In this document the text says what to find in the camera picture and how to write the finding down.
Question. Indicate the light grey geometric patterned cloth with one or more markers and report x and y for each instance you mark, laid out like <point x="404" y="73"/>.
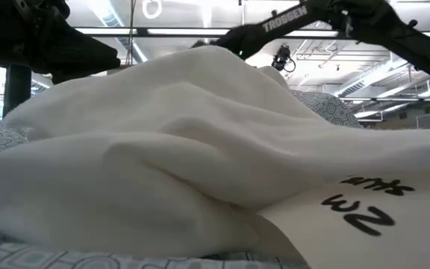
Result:
<point x="330" y="108"/>

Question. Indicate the large white cloth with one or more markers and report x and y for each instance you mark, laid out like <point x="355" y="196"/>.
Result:
<point x="200" y="142"/>

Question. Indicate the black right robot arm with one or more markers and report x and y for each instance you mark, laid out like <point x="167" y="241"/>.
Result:
<point x="405" y="37"/>

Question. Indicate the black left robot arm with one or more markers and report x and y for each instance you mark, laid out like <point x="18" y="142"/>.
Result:
<point x="2" y="33"/>

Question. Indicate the white sheet with black lettering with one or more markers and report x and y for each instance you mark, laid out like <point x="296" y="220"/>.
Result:
<point x="312" y="239"/>

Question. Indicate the black overhead camera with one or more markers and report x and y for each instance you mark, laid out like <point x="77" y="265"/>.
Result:
<point x="281" y="56"/>

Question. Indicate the black aluminium frame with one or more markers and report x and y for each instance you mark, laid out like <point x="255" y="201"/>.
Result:
<point x="185" y="32"/>

